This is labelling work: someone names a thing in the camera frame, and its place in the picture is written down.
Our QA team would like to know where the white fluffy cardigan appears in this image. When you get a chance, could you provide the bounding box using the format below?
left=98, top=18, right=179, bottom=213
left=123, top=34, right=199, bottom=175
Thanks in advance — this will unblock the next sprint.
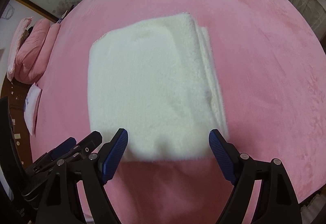
left=87, top=13, right=228, bottom=162

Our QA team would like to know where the small white printed pillow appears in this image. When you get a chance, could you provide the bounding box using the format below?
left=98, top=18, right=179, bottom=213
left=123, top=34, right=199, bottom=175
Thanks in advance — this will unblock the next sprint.
left=24, top=83, right=42, bottom=136

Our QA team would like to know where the brown wooden headboard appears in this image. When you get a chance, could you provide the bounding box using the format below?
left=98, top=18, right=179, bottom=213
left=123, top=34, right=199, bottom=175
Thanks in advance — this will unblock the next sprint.
left=1, top=77, right=33, bottom=169

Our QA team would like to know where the pink pillow with lace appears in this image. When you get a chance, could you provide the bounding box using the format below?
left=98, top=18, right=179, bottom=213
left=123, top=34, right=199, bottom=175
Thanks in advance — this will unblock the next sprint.
left=6, top=17, right=33, bottom=82

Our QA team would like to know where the folded pink quilt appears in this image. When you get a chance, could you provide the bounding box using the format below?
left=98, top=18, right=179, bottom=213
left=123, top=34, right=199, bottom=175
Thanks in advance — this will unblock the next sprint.
left=14, top=19, right=61, bottom=85

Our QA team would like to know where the pink plush bed blanket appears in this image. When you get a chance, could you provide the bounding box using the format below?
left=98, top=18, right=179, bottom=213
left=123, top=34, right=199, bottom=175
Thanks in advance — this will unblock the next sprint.
left=29, top=0, right=326, bottom=224

